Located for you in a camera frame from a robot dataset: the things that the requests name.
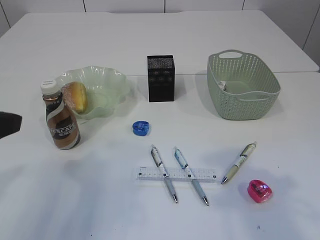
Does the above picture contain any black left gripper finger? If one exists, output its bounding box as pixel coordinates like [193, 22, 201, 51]
[0, 111, 22, 139]

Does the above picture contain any Nescafe coffee bottle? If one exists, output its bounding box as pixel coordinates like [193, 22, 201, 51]
[40, 79, 81, 150]

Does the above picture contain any sugared bread roll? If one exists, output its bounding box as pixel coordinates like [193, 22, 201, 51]
[61, 81, 88, 114]

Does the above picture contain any blue pencil sharpener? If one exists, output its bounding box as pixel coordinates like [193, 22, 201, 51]
[132, 120, 150, 137]

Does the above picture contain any clear plastic ruler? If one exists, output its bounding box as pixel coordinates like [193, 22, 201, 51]
[135, 166, 220, 183]

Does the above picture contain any pink paper ball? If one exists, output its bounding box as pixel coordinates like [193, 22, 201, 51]
[218, 81, 227, 91]

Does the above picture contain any pink pencil sharpener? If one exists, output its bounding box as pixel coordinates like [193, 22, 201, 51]
[247, 179, 273, 204]

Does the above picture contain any green wavy glass plate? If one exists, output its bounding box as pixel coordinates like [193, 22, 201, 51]
[55, 65, 131, 120]

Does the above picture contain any grey pen left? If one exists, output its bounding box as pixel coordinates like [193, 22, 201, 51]
[150, 145, 179, 204]

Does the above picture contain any black mesh pen holder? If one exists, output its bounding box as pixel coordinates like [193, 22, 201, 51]
[147, 55, 175, 103]

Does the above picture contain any blue grey pen middle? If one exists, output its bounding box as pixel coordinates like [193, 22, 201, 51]
[174, 147, 210, 206]

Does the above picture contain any green plastic woven basket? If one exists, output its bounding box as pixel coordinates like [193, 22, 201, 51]
[207, 49, 281, 121]

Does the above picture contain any cream pen right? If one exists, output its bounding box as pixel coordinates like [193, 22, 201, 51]
[221, 141, 257, 185]

